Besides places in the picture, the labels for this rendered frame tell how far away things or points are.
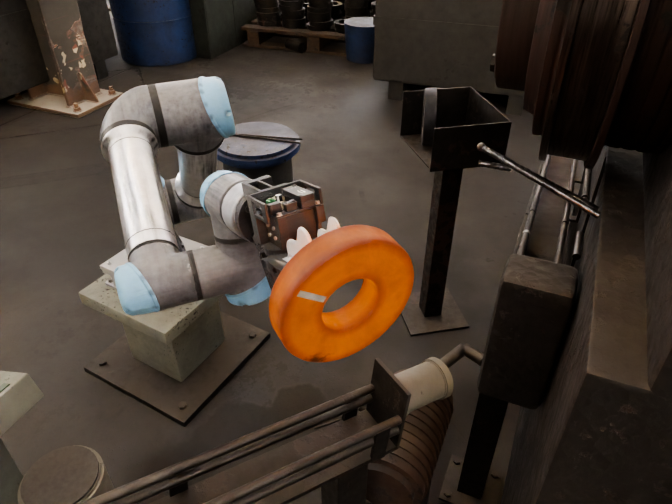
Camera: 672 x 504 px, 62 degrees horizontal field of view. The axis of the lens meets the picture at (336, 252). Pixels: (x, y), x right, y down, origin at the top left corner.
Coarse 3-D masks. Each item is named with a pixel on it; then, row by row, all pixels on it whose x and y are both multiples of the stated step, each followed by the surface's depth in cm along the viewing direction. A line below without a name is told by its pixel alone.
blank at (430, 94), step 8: (432, 88) 151; (424, 96) 150; (432, 96) 148; (424, 104) 148; (432, 104) 147; (424, 112) 147; (432, 112) 147; (424, 120) 147; (432, 120) 147; (424, 128) 148; (432, 128) 148; (424, 136) 150; (432, 136) 150; (424, 144) 154; (432, 144) 153
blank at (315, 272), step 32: (320, 256) 51; (352, 256) 52; (384, 256) 54; (288, 288) 52; (320, 288) 53; (384, 288) 57; (288, 320) 53; (320, 320) 55; (352, 320) 59; (384, 320) 60; (320, 352) 58; (352, 352) 61
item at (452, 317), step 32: (416, 96) 159; (448, 96) 161; (480, 96) 155; (416, 128) 165; (448, 128) 137; (480, 128) 139; (448, 160) 143; (448, 192) 158; (448, 224) 165; (448, 256) 172; (416, 320) 185; (448, 320) 185
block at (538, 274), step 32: (512, 256) 81; (512, 288) 76; (544, 288) 75; (576, 288) 76; (512, 320) 79; (544, 320) 77; (512, 352) 82; (544, 352) 80; (480, 384) 89; (512, 384) 86; (544, 384) 84
